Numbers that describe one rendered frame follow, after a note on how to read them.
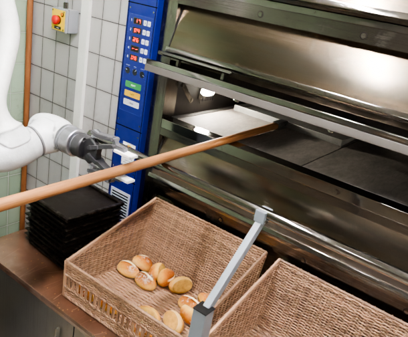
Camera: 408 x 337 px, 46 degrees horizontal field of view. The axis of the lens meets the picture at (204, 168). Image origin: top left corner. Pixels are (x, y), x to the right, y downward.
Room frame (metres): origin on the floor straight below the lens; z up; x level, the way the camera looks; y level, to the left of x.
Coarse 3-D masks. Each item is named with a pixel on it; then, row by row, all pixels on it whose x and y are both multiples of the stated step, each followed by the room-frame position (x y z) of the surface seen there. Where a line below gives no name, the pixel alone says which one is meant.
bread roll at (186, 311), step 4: (184, 308) 1.40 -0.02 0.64; (188, 308) 1.40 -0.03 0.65; (192, 308) 1.40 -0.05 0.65; (180, 312) 1.40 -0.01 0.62; (184, 312) 1.39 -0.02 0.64; (188, 312) 1.38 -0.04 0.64; (192, 312) 1.38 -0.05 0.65; (184, 316) 1.38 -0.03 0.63; (188, 316) 1.37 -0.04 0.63; (184, 320) 1.38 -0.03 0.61; (188, 320) 1.37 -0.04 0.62; (188, 324) 1.38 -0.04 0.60
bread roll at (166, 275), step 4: (160, 272) 1.59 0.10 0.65; (164, 272) 1.58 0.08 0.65; (168, 272) 1.59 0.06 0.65; (172, 272) 1.60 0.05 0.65; (160, 276) 1.56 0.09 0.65; (164, 276) 1.56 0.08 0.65; (168, 276) 1.57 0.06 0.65; (172, 276) 1.58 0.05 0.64; (160, 280) 1.55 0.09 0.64; (164, 280) 1.55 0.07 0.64; (168, 280) 1.56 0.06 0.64; (160, 284) 1.55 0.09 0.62; (164, 284) 1.55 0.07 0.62; (168, 284) 1.56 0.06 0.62
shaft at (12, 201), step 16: (256, 128) 1.87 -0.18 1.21; (272, 128) 1.97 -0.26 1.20; (208, 144) 1.58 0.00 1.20; (224, 144) 1.67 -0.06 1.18; (144, 160) 1.31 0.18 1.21; (160, 160) 1.36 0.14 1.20; (80, 176) 1.12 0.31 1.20; (96, 176) 1.15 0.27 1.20; (112, 176) 1.19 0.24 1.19; (32, 192) 0.99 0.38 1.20; (48, 192) 1.02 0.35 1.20; (64, 192) 1.06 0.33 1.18; (0, 208) 0.91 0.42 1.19
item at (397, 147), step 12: (156, 72) 1.72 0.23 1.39; (168, 72) 1.69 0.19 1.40; (192, 84) 1.63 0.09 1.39; (204, 84) 1.60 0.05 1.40; (228, 96) 1.55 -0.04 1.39; (240, 96) 1.52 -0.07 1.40; (264, 108) 1.47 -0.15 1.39; (276, 108) 1.45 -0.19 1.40; (288, 108) 1.43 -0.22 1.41; (300, 120) 1.40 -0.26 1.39; (312, 120) 1.38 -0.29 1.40; (324, 120) 1.37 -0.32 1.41; (348, 132) 1.32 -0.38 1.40; (360, 132) 1.31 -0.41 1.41; (384, 144) 1.27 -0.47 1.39; (396, 144) 1.25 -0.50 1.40
